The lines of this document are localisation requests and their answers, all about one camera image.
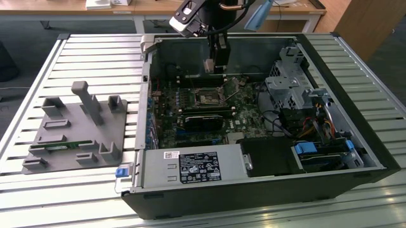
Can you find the white box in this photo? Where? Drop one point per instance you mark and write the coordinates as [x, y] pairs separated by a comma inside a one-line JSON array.
[[97, 4]]

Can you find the black CPU socket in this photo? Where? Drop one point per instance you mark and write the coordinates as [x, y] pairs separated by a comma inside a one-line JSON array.
[[207, 97]]

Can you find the wooden desk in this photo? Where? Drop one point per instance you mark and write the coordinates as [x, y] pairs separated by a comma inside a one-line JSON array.
[[47, 10]]

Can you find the small silver heatsink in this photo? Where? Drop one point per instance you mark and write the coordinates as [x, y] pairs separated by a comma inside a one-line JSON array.
[[236, 137]]

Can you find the grey parts rack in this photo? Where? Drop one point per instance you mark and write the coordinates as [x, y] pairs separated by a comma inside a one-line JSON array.
[[79, 142]]

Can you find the green RAM stick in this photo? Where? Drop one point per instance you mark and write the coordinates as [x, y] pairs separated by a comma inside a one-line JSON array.
[[72, 144]]

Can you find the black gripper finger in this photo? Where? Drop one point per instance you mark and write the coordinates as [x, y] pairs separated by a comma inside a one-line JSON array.
[[222, 59]]

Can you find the pale blue teach pendant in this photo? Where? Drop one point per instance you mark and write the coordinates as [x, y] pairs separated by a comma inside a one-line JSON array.
[[258, 16]]

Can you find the hard disk in blue carrier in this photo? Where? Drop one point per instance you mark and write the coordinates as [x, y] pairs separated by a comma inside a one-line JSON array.
[[304, 148]]

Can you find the wooden cabinet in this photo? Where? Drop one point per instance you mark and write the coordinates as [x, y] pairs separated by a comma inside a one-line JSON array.
[[365, 28]]

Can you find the grey case foot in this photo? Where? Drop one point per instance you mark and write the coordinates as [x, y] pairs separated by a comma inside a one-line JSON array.
[[146, 44]]

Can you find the silver green CPU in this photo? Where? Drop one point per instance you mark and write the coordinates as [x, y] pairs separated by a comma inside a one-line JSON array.
[[207, 66]]

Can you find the green motherboard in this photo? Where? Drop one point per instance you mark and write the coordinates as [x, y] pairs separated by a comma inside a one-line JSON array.
[[244, 114]]

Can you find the metal drive cage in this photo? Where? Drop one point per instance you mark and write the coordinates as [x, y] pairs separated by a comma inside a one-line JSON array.
[[282, 92]]

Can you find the blue case latch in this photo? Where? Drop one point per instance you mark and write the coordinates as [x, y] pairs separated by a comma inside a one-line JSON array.
[[122, 172]]

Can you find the black graphics card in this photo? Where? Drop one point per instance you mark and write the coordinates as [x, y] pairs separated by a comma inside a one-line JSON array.
[[203, 123]]

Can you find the silver power supply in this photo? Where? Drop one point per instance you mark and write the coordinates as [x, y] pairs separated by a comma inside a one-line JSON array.
[[158, 166]]

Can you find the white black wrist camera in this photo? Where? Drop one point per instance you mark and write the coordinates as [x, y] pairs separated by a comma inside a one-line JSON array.
[[186, 19]]

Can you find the black RAM slot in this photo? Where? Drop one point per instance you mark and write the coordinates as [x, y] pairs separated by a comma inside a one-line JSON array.
[[203, 83], [203, 79]]

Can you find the black PC case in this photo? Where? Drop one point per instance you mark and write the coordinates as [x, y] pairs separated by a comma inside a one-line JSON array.
[[222, 204]]

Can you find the dark RAM stick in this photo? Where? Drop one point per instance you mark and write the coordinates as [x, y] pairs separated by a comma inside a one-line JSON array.
[[207, 114]]

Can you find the blue plastic clip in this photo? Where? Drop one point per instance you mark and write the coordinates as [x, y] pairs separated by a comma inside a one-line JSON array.
[[349, 145]]

